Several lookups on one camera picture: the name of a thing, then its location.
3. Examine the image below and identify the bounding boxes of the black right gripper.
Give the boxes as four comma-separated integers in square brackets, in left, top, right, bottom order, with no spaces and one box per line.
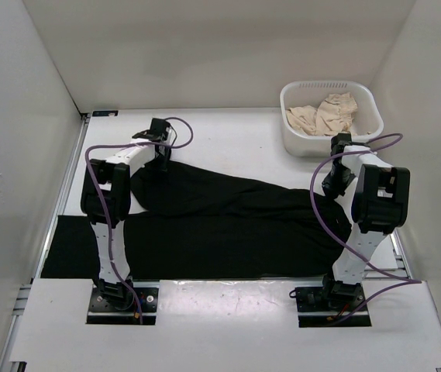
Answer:
[322,164,357,201]

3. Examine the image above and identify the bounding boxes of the black trousers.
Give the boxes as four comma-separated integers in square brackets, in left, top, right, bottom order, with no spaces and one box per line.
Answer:
[40,159,355,281]

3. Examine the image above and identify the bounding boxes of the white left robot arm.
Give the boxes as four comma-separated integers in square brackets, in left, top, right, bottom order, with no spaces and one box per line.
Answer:
[81,119,174,318]

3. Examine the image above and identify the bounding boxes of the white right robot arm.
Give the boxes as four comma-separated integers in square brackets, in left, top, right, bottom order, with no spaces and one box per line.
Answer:
[320,133,411,310]

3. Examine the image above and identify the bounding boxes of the beige trousers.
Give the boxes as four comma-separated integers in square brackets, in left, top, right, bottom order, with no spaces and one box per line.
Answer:
[285,92,358,136]

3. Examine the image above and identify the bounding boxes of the dark label sticker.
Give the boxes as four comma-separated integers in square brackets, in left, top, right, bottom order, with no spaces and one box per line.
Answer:
[91,110,119,117]

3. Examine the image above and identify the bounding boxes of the white plastic laundry basket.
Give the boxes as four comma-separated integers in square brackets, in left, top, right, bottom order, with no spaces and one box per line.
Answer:
[280,81,384,157]

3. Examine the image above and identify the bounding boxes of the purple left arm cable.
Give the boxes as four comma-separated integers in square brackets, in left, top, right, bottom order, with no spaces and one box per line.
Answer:
[84,116,195,325]

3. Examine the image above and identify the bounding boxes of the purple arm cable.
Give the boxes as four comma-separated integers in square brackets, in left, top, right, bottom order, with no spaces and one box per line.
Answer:
[308,133,422,322]
[84,116,195,325]

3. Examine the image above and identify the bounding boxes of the aluminium table edge rail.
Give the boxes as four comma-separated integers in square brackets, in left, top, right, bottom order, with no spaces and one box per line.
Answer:
[126,270,415,288]

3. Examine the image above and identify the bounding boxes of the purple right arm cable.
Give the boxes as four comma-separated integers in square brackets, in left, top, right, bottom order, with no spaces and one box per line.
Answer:
[308,133,422,322]

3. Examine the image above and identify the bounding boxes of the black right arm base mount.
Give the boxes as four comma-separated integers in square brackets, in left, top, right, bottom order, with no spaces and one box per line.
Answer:
[288,286,372,329]

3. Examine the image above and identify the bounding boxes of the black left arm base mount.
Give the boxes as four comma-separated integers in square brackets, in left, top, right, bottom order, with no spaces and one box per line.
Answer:
[86,281,160,326]

